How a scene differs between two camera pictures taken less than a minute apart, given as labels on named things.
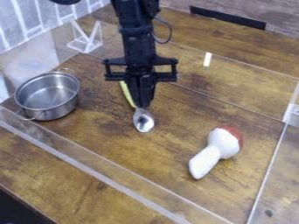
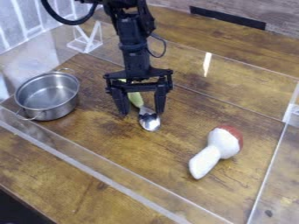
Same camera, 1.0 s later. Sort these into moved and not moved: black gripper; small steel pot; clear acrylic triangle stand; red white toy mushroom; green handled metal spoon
Moved: green handled metal spoon; black gripper
Not moved: small steel pot; red white toy mushroom; clear acrylic triangle stand
